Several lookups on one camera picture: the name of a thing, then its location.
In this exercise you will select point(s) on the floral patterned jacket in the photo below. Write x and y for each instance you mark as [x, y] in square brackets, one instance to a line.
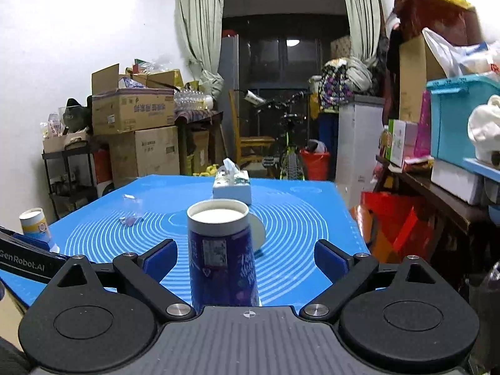
[334, 86]

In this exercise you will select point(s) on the bicycle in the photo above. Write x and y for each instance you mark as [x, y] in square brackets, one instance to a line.
[287, 140]

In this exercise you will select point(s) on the white round cup lid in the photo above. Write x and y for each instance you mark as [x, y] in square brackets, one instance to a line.
[258, 232]

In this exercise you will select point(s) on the red bucket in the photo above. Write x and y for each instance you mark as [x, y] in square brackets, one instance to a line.
[315, 166]

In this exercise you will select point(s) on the turquoise plastic storage bin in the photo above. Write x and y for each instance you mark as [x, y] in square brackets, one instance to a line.
[453, 125]

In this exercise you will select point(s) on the pack of clear water bottles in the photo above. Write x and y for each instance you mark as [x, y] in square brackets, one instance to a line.
[193, 99]

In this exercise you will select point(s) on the plain brown cardboard box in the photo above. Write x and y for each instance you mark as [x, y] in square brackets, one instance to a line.
[146, 152]

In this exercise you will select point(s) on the pink carton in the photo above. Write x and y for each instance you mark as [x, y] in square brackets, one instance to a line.
[424, 129]

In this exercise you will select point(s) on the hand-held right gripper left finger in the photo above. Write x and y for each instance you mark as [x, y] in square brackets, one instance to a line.
[161, 261]

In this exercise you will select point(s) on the white cloth bundle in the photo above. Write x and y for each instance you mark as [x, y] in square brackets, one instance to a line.
[486, 129]

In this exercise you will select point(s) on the green and white carton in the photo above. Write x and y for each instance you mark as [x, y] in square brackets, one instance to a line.
[398, 140]

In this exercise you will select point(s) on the blue ringed silicone mat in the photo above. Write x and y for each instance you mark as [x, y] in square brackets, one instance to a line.
[297, 218]

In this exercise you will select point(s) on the tissue box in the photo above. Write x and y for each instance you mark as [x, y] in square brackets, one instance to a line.
[232, 187]

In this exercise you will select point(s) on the white plastic bag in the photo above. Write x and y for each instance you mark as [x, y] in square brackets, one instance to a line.
[449, 56]

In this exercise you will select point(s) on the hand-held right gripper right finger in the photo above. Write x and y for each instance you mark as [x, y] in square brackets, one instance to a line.
[330, 261]

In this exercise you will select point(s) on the pale green curtain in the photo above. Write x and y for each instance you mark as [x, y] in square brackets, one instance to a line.
[359, 19]
[197, 27]

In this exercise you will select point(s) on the dark wooden side table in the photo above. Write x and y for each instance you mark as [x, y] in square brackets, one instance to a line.
[441, 207]

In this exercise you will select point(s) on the purple paper cup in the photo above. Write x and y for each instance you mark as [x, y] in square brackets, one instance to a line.
[220, 250]

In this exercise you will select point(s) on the black rolling cart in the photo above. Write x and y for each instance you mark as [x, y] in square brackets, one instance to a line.
[70, 179]

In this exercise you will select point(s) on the wooden chair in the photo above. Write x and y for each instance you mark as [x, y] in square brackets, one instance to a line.
[250, 142]

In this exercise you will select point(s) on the small white paper cup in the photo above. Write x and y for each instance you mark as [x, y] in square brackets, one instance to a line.
[36, 226]

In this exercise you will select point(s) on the white foam box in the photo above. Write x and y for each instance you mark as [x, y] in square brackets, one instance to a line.
[455, 181]

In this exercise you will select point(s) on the grey upright board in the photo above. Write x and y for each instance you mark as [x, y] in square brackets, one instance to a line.
[228, 86]

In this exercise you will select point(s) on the tall brown cardboard box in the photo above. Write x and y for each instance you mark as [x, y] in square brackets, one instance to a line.
[414, 78]

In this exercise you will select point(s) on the red shopping bag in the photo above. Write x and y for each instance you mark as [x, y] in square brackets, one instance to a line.
[394, 222]

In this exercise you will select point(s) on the clear plastic cup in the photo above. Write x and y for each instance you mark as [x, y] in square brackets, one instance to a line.
[131, 215]

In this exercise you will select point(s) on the white cabinet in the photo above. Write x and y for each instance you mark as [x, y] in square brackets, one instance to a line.
[359, 144]

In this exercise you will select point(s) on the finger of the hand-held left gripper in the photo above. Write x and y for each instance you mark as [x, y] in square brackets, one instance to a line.
[33, 241]

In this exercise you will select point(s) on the printed cardboard box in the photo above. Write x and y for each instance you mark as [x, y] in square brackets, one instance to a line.
[132, 111]

